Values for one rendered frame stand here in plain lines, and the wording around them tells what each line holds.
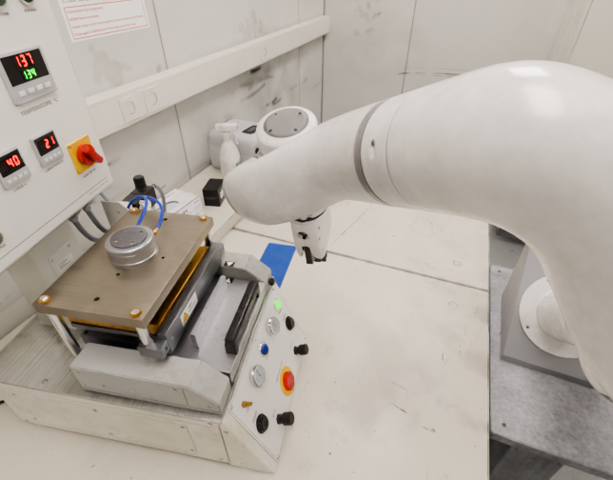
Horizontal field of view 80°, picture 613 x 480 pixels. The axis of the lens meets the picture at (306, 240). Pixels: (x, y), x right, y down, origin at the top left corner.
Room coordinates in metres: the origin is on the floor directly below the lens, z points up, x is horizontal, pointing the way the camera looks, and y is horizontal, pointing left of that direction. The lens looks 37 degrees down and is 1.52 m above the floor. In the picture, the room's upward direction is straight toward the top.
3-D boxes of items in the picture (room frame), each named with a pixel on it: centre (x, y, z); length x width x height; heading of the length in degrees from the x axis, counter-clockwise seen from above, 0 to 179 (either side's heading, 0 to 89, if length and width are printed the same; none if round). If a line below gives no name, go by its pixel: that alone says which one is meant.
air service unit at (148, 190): (0.74, 0.39, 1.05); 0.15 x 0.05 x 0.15; 170
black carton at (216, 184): (1.19, 0.34, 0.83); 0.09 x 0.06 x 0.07; 173
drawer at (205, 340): (0.49, 0.25, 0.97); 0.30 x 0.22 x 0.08; 80
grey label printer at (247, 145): (1.49, 0.26, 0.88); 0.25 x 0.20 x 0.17; 62
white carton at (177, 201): (1.03, 0.47, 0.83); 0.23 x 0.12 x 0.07; 154
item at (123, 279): (0.52, 0.33, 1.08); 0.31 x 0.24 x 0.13; 170
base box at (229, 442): (0.51, 0.29, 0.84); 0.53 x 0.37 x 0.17; 80
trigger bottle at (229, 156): (1.32, 0.29, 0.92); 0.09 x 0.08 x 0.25; 94
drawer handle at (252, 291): (0.46, 0.12, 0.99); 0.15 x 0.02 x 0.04; 170
